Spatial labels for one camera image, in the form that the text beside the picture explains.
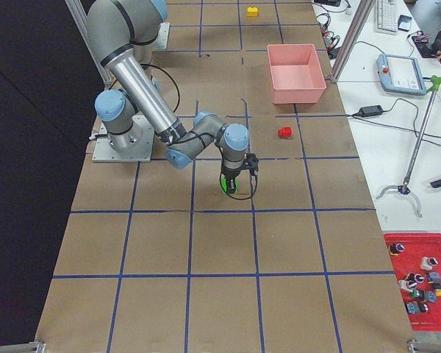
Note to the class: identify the black power adapter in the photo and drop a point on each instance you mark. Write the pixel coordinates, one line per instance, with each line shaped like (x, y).
(370, 111)

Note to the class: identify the pink plastic box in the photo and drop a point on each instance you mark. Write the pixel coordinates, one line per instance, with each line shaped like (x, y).
(296, 76)

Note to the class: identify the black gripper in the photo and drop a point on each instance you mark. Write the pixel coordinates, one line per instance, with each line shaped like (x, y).
(230, 174)

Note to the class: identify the green handled grabber tool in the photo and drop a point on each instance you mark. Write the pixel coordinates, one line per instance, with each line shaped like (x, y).
(403, 188)

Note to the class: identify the aluminium frame post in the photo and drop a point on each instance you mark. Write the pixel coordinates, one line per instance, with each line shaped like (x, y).
(357, 23)

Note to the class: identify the white keyboard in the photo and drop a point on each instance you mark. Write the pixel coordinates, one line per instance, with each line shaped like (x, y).
(385, 17)

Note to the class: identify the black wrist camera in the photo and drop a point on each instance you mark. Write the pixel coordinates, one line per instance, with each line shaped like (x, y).
(251, 163)

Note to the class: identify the red toy block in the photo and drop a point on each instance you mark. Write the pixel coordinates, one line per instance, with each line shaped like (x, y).
(285, 132)

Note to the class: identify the yellow toy block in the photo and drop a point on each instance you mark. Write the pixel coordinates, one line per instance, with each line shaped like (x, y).
(252, 12)

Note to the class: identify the robot teach pendant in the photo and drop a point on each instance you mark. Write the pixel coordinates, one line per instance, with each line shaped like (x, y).
(400, 74)

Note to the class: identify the red parts tray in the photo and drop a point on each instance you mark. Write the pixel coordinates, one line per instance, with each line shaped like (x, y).
(416, 259)

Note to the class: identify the green toy block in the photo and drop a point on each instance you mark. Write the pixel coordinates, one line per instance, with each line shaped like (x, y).
(229, 183)

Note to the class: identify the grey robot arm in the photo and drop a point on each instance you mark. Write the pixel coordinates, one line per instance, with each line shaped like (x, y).
(148, 18)
(115, 29)

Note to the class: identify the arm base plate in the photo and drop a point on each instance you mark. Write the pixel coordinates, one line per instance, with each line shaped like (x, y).
(135, 146)
(161, 43)

